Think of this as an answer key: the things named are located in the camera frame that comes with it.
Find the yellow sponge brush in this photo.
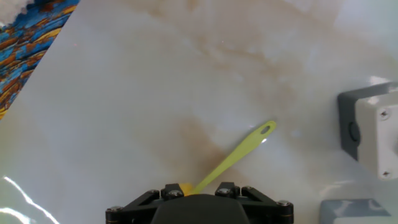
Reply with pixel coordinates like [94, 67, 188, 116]
[178, 120, 277, 197]

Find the green push button box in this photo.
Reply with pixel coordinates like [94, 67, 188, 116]
[319, 198, 392, 224]

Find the blue starry painting cloth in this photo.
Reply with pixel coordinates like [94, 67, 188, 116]
[0, 0, 81, 121]

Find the pink fluffy cloth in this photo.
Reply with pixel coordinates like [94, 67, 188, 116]
[0, 0, 34, 27]

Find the glossy marble pattern sheet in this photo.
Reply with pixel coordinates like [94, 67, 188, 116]
[0, 0, 398, 224]

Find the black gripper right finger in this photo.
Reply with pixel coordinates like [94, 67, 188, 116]
[214, 182, 295, 224]

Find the red push button box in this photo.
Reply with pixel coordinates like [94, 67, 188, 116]
[337, 81, 398, 181]

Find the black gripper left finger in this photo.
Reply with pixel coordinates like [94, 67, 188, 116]
[105, 182, 187, 224]

